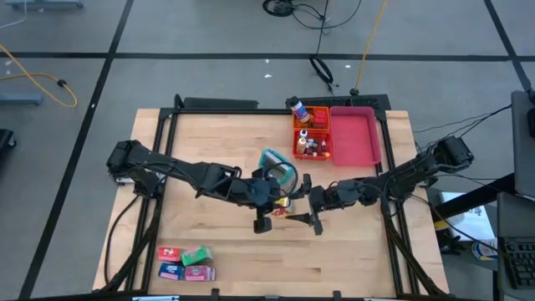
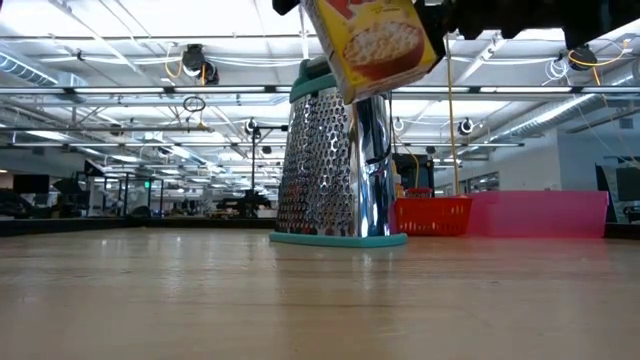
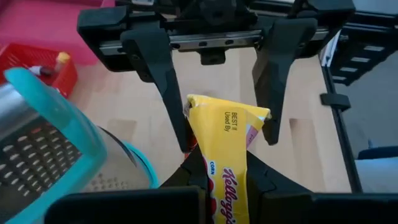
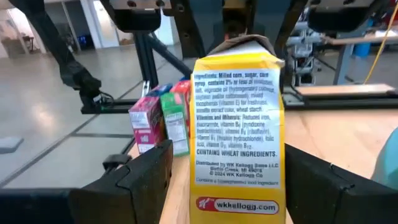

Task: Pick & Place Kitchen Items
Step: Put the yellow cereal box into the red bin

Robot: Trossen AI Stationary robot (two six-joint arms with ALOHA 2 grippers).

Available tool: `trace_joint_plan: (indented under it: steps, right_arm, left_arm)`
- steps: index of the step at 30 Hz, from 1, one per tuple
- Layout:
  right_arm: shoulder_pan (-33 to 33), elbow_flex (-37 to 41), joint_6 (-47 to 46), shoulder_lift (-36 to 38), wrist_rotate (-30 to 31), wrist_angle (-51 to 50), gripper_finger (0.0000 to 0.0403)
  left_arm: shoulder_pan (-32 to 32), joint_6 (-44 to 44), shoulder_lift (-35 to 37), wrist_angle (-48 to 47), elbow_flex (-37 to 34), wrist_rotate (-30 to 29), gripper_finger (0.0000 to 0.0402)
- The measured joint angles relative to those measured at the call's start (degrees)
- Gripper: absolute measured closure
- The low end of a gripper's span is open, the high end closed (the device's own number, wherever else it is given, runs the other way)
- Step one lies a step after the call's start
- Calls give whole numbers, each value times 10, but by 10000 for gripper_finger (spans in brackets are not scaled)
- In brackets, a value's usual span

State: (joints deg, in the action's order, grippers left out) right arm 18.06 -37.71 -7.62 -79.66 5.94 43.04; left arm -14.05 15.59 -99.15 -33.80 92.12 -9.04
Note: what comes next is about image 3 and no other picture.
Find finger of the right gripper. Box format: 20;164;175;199
252;18;318;146
121;29;191;153

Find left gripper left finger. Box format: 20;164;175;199
45;147;208;224

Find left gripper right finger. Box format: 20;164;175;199
247;152;398;224

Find yellow mustard bottle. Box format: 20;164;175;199
53;51;72;75

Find yellow corn pops cereal box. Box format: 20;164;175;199
184;94;272;224

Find small white-capped dropper bottle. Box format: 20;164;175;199
28;64;56;78

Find steel box grater teal trim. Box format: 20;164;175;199
0;67;160;224

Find pink plastic bin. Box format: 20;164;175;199
0;0;116;67

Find red plastic basket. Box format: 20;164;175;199
0;43;78;100

